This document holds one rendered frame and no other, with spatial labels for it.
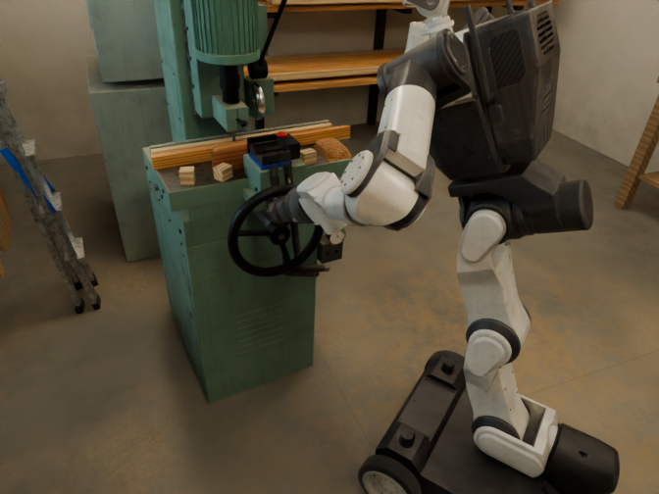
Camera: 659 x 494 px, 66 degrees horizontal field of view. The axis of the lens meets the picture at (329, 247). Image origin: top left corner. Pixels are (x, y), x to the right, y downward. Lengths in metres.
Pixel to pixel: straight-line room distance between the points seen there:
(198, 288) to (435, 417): 0.88
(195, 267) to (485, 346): 0.87
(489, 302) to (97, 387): 1.50
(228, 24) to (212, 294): 0.81
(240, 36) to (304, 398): 1.29
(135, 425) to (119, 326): 0.55
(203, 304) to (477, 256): 0.88
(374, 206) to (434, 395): 1.13
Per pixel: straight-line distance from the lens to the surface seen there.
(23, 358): 2.42
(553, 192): 1.20
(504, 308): 1.37
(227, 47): 1.46
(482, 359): 1.43
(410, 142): 0.81
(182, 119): 1.76
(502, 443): 1.63
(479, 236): 1.24
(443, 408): 1.81
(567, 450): 1.65
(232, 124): 1.55
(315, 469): 1.85
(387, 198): 0.80
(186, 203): 1.48
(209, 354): 1.85
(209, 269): 1.61
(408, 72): 0.95
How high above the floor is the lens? 1.57
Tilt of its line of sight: 34 degrees down
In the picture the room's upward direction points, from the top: 3 degrees clockwise
